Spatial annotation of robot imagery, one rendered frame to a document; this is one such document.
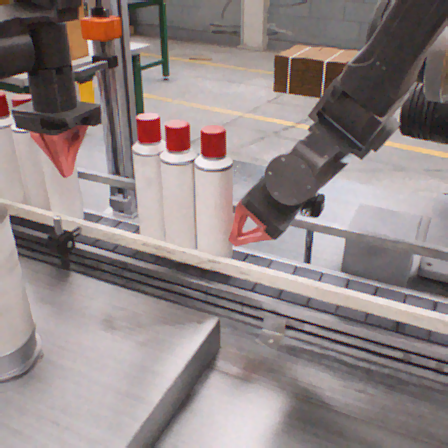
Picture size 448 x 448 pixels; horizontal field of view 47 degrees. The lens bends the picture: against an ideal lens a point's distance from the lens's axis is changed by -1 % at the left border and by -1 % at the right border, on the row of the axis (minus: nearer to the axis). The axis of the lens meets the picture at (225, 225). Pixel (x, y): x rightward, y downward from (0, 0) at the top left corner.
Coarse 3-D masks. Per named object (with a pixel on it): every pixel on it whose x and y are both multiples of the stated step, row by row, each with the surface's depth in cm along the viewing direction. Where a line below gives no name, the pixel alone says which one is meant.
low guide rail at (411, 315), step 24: (24, 216) 84; (48, 216) 82; (120, 240) 77; (144, 240) 75; (192, 264) 73; (216, 264) 71; (240, 264) 70; (288, 288) 68; (312, 288) 66; (336, 288) 65; (384, 312) 63; (408, 312) 62; (432, 312) 61
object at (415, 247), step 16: (80, 176) 85; (96, 176) 84; (112, 176) 83; (304, 224) 71; (320, 224) 70; (336, 224) 70; (368, 240) 68; (384, 240) 67; (400, 240) 66; (432, 256) 65
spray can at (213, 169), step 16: (208, 128) 66; (224, 128) 66; (208, 144) 66; (224, 144) 66; (208, 160) 67; (224, 160) 67; (208, 176) 67; (224, 176) 67; (208, 192) 68; (224, 192) 68; (208, 208) 69; (224, 208) 70; (208, 224) 70; (224, 224) 71; (208, 240) 72; (224, 240) 72; (224, 256) 73
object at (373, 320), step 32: (32, 224) 86; (128, 224) 86; (128, 256) 78; (160, 256) 78; (256, 256) 78; (256, 288) 71; (352, 288) 71; (384, 288) 71; (352, 320) 66; (384, 320) 65
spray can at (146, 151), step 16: (144, 128) 70; (160, 128) 71; (144, 144) 71; (160, 144) 72; (144, 160) 71; (144, 176) 72; (144, 192) 74; (160, 192) 74; (144, 208) 75; (160, 208) 75; (144, 224) 77; (160, 224) 76
